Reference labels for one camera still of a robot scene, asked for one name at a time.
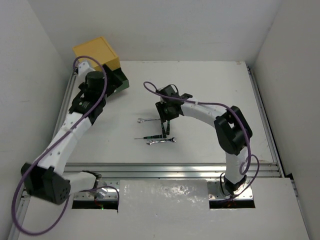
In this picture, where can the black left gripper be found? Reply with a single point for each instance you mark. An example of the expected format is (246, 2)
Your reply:
(111, 78)

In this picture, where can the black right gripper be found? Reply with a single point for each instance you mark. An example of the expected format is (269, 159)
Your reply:
(165, 116)

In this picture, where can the green drawer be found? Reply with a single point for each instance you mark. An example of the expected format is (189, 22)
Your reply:
(119, 81)

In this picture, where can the green black screwdriver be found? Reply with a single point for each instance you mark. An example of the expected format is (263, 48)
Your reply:
(149, 137)
(168, 128)
(164, 133)

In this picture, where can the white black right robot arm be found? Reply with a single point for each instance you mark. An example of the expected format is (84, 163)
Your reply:
(232, 130)

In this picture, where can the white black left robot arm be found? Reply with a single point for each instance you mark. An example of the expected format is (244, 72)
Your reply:
(45, 180)

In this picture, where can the silver open-end wrench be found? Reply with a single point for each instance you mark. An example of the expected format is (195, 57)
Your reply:
(156, 141)
(142, 120)

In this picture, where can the yellow drawer cabinet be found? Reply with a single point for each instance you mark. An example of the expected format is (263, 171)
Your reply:
(99, 49)

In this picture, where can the white front cover panel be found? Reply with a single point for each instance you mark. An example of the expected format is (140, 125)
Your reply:
(175, 210)

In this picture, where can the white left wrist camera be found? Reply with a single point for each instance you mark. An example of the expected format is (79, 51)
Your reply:
(84, 68)

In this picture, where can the aluminium front frame rails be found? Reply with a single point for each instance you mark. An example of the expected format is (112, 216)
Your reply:
(109, 147)

